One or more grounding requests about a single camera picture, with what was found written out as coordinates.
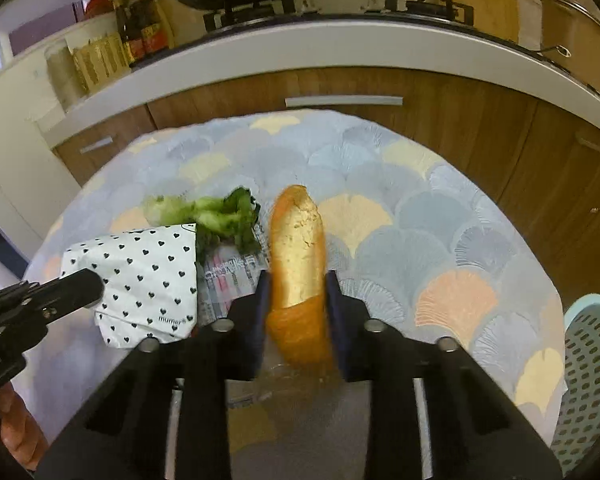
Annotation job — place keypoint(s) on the white heart-print packet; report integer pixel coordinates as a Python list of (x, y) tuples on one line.
[(145, 280)]

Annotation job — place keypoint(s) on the red pouch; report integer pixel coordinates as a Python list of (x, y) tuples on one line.
[(99, 4)]

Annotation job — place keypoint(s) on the green vegetable scrap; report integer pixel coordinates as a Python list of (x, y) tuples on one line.
[(220, 215)]

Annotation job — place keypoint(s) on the brown rice cooker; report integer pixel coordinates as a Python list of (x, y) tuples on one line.
[(575, 30)]

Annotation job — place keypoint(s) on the clear printed plastic wrapper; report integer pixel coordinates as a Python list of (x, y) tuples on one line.
[(225, 285)]

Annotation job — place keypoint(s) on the fan-patterned tablecloth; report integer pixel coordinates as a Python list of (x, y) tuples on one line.
[(405, 210)]

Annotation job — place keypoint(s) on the person's left forearm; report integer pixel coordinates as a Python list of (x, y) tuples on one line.
[(20, 435)]

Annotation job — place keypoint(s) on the black gas stove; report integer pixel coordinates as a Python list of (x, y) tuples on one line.
[(420, 9)]

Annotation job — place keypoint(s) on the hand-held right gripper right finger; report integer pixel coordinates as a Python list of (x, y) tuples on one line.
[(395, 370)]

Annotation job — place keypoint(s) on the clear storage jar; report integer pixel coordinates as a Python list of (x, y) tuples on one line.
[(65, 75)]

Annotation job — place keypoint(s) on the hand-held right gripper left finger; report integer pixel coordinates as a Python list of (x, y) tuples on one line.
[(205, 360)]

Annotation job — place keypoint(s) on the yellow plastic basket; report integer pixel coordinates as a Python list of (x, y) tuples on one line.
[(100, 62)]

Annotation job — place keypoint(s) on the dark sauce bottle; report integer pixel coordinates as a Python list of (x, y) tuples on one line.
[(130, 35), (155, 27)]

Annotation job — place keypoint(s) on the orange bread loaf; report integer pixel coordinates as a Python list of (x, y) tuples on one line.
[(297, 270)]

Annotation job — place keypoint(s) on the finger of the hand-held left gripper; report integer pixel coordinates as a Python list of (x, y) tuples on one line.
[(80, 290)]

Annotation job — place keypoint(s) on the teal plastic basket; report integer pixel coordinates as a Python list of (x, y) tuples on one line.
[(590, 360)]

